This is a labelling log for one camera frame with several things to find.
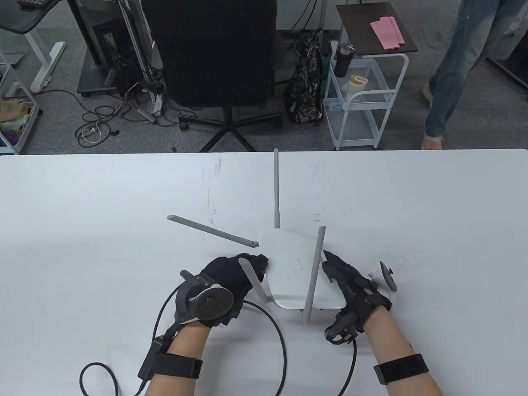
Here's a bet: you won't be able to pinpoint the person's right hand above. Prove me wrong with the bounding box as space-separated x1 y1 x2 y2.
322 250 392 332

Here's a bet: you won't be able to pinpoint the person's left hand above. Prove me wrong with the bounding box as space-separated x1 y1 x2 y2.
175 254 269 328

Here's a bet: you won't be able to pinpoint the white router with antennas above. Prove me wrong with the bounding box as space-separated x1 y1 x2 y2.
167 149 347 323

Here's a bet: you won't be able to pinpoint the black ethernet cable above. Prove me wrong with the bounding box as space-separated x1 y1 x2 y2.
153 283 287 396

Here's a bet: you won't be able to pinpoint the person's left forearm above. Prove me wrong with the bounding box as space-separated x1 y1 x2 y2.
144 320 213 396

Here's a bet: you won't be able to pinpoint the person's right forearm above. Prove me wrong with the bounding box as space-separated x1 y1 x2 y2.
363 307 444 396

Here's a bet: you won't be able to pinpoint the grey tracking controller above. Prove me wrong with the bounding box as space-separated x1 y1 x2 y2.
175 270 236 324

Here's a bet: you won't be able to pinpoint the white tracking controller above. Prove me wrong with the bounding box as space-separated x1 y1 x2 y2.
367 261 398 299

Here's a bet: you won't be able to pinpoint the white rolling cart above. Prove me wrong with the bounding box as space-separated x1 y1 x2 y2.
323 53 410 151

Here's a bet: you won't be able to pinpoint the black patterned bag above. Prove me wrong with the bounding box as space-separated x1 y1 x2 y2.
285 29 324 126

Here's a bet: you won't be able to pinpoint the black office chair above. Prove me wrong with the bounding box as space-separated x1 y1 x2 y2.
142 0 285 153

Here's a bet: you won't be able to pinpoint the black water bottle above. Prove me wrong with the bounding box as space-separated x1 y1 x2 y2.
333 42 355 78

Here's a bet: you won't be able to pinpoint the white basket cart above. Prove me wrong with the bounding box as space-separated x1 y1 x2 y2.
0 52 42 155

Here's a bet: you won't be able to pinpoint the black computer tower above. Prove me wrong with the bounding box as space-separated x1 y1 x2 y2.
68 0 145 98

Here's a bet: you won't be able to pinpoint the dark brown tray top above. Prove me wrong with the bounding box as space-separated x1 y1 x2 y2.
336 2 418 57

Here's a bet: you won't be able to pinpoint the pink cloth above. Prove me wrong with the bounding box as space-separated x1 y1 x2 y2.
370 16 405 51

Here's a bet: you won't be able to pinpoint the beige cloth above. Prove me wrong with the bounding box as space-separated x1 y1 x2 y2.
0 99 34 124

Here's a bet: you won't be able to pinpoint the dark floor platform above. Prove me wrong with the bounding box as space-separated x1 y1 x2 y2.
485 37 528 89

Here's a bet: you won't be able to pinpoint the black standing desk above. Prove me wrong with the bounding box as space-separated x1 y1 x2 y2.
0 0 66 93

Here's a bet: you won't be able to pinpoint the thin black camera cable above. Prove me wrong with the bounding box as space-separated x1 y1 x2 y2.
336 342 357 396

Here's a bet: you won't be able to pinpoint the black forearm strap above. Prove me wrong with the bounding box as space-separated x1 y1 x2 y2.
155 353 203 379
373 354 429 385

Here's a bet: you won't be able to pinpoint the black braided camera cable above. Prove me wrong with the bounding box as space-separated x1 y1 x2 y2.
79 362 147 396

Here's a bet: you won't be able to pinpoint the black floor cables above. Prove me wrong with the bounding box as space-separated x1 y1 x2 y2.
74 89 137 147

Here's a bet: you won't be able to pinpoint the silver metal post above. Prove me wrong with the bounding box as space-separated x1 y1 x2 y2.
119 0 159 114

